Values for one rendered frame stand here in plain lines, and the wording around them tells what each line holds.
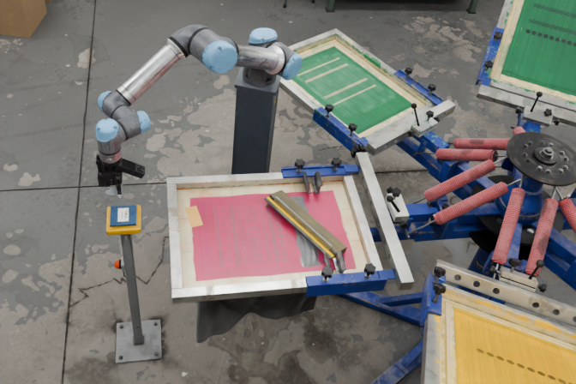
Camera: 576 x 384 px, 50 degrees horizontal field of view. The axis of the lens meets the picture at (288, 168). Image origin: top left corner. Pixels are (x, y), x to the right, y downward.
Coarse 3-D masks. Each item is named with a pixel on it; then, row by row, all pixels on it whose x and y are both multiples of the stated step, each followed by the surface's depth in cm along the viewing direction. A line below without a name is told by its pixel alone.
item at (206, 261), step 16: (208, 240) 241; (288, 240) 245; (208, 256) 235; (320, 256) 241; (352, 256) 243; (208, 272) 230; (224, 272) 231; (240, 272) 232; (256, 272) 233; (272, 272) 233; (288, 272) 234
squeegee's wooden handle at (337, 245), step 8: (280, 192) 258; (288, 200) 255; (296, 208) 252; (304, 216) 250; (312, 224) 247; (320, 224) 249; (320, 232) 244; (328, 232) 246; (328, 240) 242; (336, 240) 243; (336, 248) 240; (344, 248) 241
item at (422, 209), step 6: (408, 204) 254; (414, 204) 254; (420, 204) 254; (426, 204) 255; (408, 210) 251; (414, 210) 252; (420, 210) 252; (426, 210) 252; (390, 216) 248; (414, 216) 251; (420, 216) 251; (426, 216) 252; (396, 222) 251; (414, 222) 254
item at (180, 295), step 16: (208, 176) 260; (224, 176) 261; (240, 176) 262; (256, 176) 263; (272, 176) 264; (336, 176) 268; (176, 192) 252; (352, 192) 262; (176, 208) 246; (352, 208) 258; (176, 224) 240; (176, 240) 235; (368, 240) 245; (176, 256) 229; (368, 256) 240; (176, 272) 225; (176, 288) 220; (192, 288) 221; (208, 288) 221; (224, 288) 222; (240, 288) 223; (256, 288) 223; (272, 288) 224; (288, 288) 225; (304, 288) 227
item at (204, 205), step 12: (300, 192) 264; (312, 192) 265; (324, 192) 265; (192, 204) 253; (204, 204) 253; (216, 204) 254; (228, 204) 255; (240, 204) 256; (312, 204) 260; (324, 204) 260; (336, 204) 261; (204, 216) 249; (312, 216) 255; (324, 216) 256; (336, 216) 256; (192, 228) 244; (204, 228) 245; (288, 228) 249
